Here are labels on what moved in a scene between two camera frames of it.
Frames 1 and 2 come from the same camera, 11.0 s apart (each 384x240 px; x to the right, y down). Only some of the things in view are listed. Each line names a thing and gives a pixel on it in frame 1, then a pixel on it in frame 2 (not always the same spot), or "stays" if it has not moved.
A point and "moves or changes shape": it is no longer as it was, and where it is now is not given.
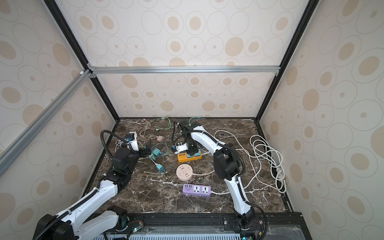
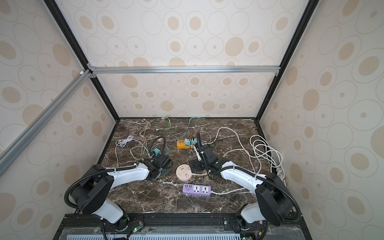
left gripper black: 148,149 to 165,171
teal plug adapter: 160,167 moves or changes shape
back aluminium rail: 104,70 stays
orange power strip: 182,157 moves or changes shape
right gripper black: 193,151 to 195,162
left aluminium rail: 6,154 stays
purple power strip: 200,190 stays
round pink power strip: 184,172 stays
